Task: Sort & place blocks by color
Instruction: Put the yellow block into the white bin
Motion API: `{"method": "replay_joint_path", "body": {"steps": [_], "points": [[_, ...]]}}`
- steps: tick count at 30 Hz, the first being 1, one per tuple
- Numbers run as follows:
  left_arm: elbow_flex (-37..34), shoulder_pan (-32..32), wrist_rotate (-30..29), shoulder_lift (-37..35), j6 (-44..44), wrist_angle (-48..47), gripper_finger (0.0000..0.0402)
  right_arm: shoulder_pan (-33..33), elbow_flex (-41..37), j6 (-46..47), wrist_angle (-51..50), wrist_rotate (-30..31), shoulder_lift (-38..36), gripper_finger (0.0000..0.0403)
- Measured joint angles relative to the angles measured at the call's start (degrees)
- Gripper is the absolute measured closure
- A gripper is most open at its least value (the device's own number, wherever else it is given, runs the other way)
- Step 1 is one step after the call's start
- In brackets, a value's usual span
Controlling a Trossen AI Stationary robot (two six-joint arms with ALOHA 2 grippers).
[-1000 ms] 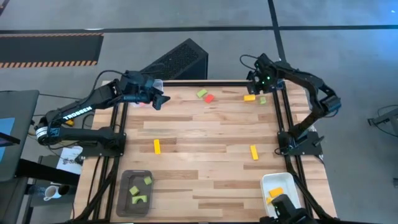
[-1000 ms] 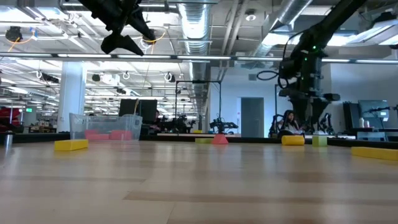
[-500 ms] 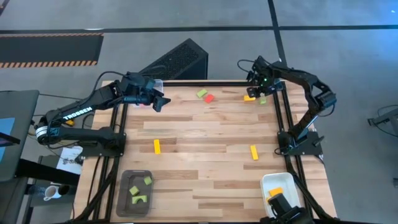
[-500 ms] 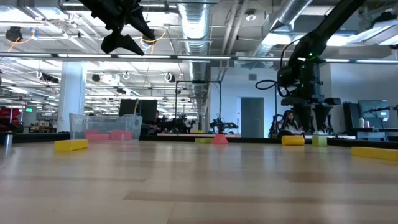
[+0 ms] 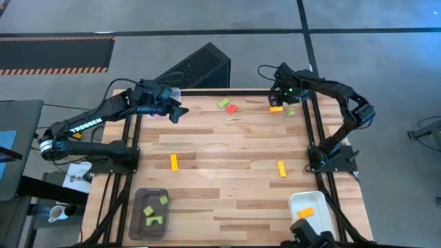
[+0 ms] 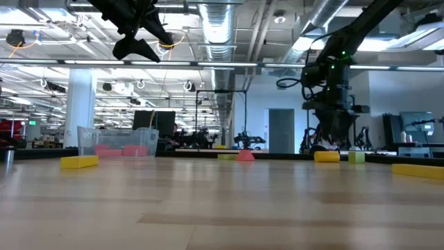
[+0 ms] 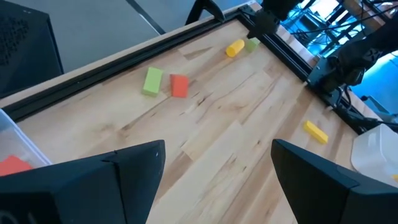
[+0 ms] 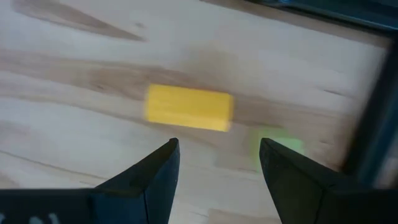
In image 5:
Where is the dark grey tray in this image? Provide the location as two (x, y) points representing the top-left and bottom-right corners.
(128, 187), (172, 241)

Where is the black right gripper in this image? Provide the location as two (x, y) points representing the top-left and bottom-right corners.
(268, 81), (306, 108)

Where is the dark side cart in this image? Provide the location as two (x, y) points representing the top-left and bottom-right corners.
(17, 174), (89, 248)

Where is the dark round cup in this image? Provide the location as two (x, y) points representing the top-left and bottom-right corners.
(65, 203), (81, 217)

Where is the black hazard-striped floor mat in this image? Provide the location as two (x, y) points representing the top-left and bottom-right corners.
(0, 36), (116, 76)

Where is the black aluminium table frame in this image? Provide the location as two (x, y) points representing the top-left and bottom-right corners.
(79, 88), (375, 248)

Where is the white plastic bin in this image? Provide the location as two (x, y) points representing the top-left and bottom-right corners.
(288, 190), (337, 242)

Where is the dark grey monitor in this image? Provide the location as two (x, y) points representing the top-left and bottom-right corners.
(0, 99), (45, 203)

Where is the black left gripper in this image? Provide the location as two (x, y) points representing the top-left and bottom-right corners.
(132, 81), (190, 125)

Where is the white coffee mug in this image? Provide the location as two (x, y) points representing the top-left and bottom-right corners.
(48, 205), (69, 223)

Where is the black mesh computer case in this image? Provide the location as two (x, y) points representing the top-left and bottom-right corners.
(154, 42), (232, 90)

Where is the white printed paper sheet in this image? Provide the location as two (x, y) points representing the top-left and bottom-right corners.
(62, 161), (93, 194)

